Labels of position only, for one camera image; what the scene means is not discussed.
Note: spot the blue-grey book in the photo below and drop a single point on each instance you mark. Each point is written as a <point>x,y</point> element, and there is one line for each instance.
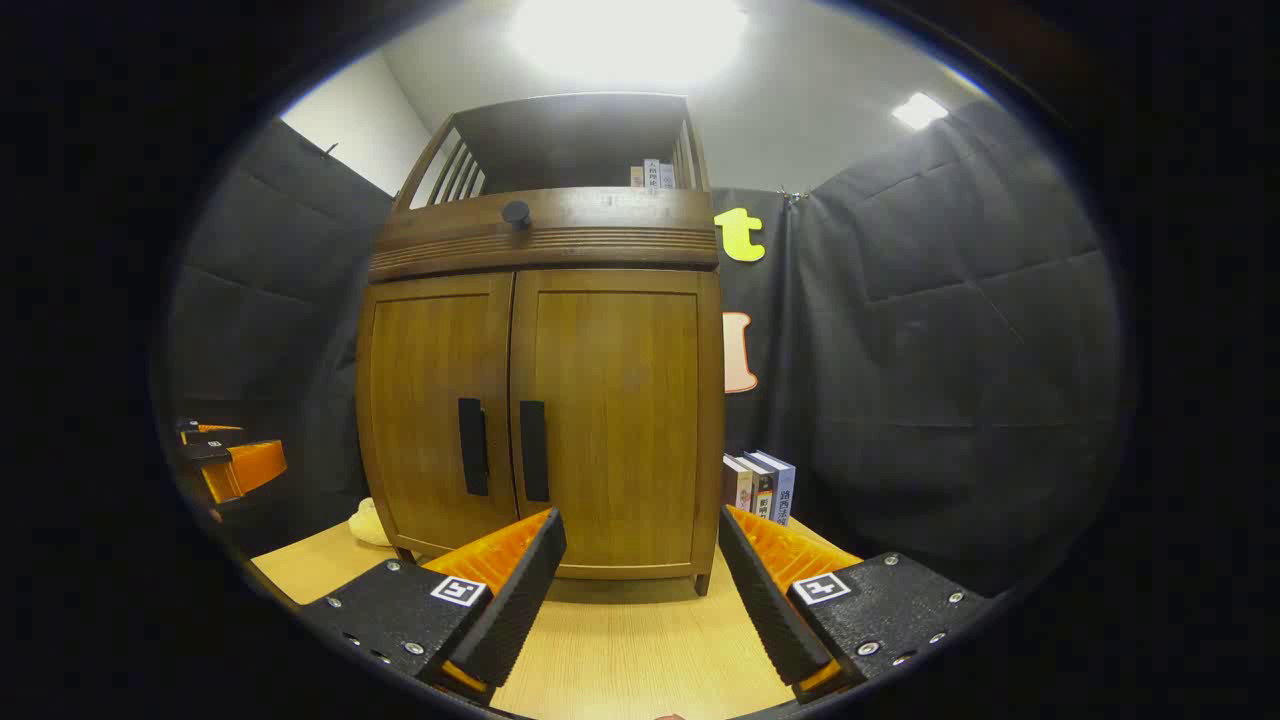
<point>782,490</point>

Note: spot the cream plush toy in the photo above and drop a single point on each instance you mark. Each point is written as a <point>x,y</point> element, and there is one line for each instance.
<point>368,525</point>

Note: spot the black backdrop cloth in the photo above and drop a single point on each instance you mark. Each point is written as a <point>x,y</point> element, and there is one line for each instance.
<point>950,350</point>

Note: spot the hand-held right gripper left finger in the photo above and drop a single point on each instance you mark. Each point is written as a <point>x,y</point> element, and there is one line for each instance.
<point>520,600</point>

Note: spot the brown and white book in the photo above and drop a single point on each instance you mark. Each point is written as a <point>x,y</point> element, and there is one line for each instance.
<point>735,485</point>

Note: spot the small ceiling light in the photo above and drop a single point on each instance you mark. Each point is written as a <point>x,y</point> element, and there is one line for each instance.
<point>919,111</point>

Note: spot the wooden cabinet drawer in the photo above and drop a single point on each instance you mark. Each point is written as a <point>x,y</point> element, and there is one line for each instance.
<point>620,215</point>

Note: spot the black round drawer knob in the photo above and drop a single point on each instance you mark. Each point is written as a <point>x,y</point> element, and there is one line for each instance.
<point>516,213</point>

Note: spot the large ceiling light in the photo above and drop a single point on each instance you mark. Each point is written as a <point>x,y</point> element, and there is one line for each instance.
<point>630,40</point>

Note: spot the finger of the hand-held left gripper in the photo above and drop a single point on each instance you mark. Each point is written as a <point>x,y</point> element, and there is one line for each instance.
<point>215,437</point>
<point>250,468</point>

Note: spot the black and orange book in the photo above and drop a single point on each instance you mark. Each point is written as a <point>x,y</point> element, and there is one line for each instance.
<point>762,490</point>

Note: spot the wooden shoe cabinet door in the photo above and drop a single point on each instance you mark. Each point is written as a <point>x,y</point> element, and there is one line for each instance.
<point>420,400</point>
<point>620,400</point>

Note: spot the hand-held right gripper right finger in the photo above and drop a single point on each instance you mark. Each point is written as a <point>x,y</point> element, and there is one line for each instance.
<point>765,600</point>

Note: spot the wooden double-door shoe cabinet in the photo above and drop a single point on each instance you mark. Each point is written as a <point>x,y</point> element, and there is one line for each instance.
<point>570,140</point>

